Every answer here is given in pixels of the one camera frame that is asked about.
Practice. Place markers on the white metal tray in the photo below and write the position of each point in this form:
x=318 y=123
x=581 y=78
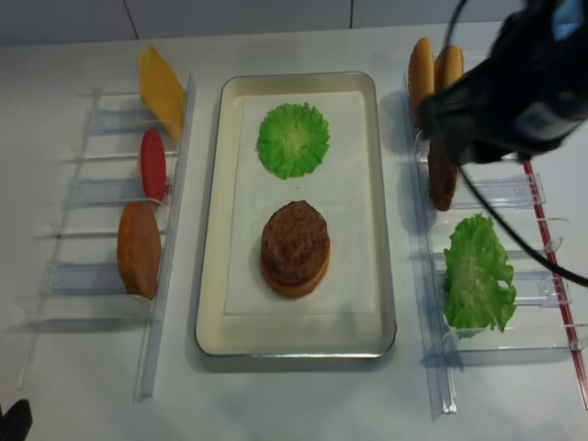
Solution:
x=344 y=335

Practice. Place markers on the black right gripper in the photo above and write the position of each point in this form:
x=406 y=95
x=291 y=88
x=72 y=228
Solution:
x=498 y=109

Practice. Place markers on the red tomato slice in rack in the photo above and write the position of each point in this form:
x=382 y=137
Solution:
x=152 y=165

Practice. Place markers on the clear acrylic right rack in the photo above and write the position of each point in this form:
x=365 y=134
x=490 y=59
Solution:
x=542 y=329

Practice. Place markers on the red tomato slice on bun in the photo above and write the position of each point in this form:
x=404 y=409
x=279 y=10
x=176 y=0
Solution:
x=272 y=276

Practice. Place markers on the sesame bun right in rack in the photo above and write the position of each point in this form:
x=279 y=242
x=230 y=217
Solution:
x=449 y=67

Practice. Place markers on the clear acrylic left rack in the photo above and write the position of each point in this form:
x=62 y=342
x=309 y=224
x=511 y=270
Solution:
x=80 y=288

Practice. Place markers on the white paper tray liner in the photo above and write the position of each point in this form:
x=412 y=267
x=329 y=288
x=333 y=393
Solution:
x=339 y=188

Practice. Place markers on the bun bottom on tray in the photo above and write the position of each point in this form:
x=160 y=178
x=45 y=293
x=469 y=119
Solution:
x=295 y=292

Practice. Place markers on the round green lettuce on tray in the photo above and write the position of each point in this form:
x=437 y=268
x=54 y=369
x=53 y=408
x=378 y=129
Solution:
x=293 y=140

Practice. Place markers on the brown bun in left rack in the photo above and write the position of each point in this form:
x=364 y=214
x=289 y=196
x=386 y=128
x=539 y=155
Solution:
x=139 y=250

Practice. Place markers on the green lettuce leaf in rack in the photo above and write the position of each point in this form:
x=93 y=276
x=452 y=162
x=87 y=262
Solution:
x=478 y=285

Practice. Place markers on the brown meat patty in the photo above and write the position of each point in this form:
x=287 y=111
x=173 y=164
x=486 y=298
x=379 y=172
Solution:
x=442 y=175
x=295 y=243

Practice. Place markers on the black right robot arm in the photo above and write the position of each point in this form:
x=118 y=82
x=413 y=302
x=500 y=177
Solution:
x=547 y=32

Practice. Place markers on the brown meat patty in rack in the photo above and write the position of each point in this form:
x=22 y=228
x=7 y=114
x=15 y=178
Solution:
x=442 y=175

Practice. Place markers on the sesame bun left in rack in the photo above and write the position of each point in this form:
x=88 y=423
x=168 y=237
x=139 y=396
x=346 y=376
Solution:
x=421 y=82

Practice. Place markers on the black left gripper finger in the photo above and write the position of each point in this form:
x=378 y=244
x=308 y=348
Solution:
x=16 y=422

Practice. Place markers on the clear acrylic rack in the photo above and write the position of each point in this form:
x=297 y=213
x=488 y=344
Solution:
x=80 y=288
x=542 y=329

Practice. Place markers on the sesame bun in rack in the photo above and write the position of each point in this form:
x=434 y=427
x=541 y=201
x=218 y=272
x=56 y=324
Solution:
x=421 y=82
x=449 y=67

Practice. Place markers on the orange cheese slices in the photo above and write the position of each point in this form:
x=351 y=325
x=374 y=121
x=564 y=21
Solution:
x=162 y=92

